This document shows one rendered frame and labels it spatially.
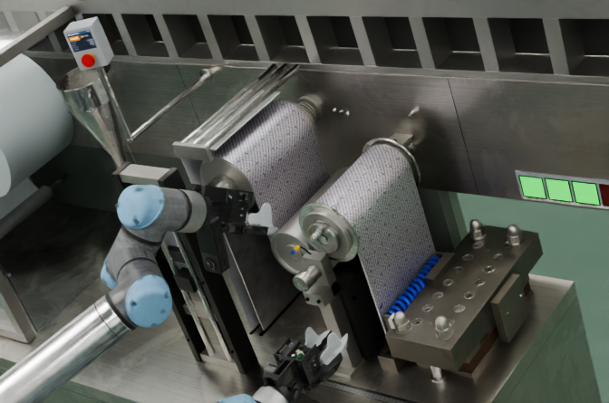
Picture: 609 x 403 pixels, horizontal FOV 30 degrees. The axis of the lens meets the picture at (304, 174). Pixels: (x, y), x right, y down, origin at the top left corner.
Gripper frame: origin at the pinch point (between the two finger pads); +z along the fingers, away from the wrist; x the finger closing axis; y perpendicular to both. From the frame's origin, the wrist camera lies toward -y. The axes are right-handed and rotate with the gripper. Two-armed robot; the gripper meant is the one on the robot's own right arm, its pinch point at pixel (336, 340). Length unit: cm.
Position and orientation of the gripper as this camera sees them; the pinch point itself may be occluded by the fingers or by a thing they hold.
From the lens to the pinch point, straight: 232.8
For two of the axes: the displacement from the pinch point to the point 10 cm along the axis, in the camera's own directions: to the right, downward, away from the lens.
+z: 5.6, -5.6, 6.1
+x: -7.7, -1.0, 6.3
